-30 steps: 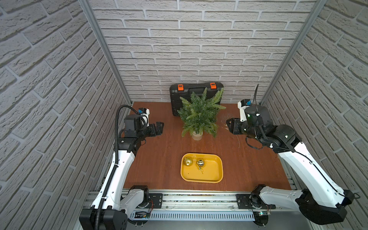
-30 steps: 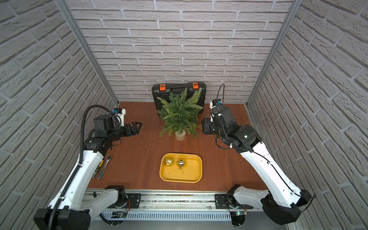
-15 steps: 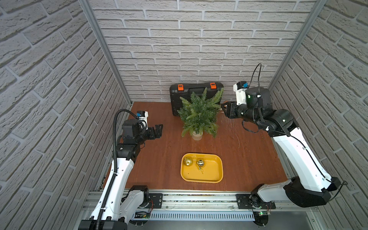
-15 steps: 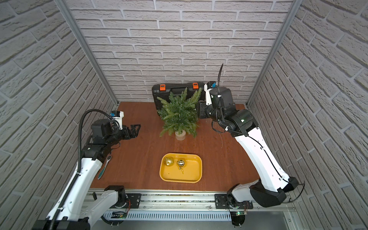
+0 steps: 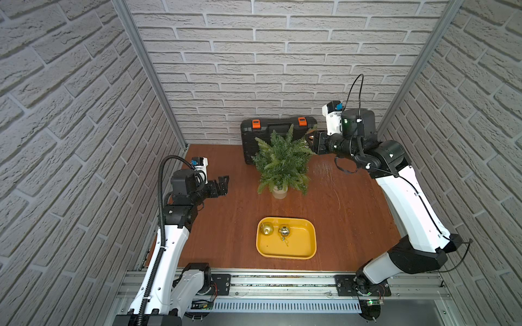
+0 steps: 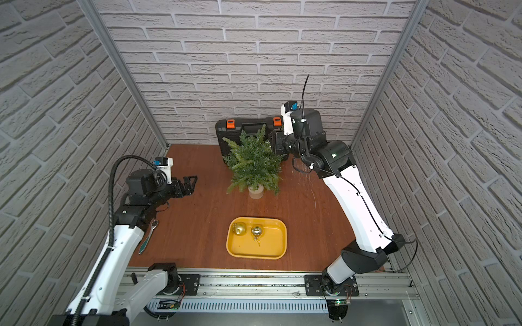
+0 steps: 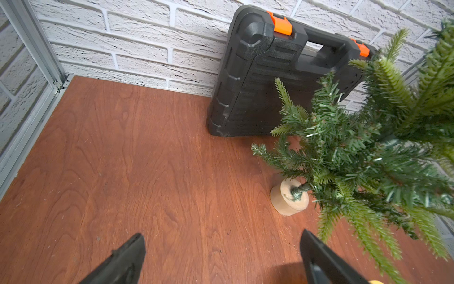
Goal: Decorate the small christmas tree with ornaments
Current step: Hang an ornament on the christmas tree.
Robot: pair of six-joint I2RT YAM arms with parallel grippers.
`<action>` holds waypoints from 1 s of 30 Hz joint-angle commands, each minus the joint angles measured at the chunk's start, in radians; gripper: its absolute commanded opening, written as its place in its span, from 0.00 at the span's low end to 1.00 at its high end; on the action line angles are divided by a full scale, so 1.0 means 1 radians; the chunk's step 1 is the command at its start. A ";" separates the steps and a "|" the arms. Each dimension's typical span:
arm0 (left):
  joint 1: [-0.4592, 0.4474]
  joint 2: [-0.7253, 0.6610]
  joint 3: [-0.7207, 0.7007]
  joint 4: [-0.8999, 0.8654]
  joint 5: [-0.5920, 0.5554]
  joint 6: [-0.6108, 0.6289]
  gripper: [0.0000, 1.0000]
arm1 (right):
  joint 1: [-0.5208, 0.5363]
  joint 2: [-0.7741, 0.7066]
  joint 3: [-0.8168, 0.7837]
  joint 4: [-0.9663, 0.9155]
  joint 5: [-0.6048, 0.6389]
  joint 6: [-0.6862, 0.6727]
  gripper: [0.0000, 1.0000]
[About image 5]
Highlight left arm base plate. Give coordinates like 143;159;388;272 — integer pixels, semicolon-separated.
203;274;232;296

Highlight yellow plastic tray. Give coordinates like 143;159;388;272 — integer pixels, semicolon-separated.
256;217;317;260

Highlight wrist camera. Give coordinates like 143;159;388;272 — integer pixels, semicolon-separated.
191;157;208;183
322;101;343;136

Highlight right thin black cable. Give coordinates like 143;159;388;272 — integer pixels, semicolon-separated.
334;73;473;274

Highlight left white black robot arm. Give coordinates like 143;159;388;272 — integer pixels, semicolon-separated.
113;169;230;325

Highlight small green christmas tree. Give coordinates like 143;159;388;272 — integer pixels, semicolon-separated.
252;126;315;195

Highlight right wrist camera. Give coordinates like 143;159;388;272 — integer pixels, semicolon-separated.
322;101;343;136

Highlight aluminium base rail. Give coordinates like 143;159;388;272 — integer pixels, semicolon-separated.
186;268;455;319

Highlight shiny gold ball ornament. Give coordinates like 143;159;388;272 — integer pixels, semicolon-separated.
279;225;290;239

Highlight matte gold ball ornament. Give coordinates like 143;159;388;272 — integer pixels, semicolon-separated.
260;222;274;236

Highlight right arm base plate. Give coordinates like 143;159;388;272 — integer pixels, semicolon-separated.
334;274;392;297

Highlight white tree pot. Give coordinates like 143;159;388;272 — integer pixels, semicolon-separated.
271;186;288;200

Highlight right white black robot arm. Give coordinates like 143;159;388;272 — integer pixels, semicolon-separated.
310;101;464;296

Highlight black tool case orange latches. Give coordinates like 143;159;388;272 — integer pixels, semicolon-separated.
240;116;318;165

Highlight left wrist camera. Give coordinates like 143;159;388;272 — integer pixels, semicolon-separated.
191;157;208;183

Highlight left black corrugated cable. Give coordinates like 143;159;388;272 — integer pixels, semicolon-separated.
136;155;197;326

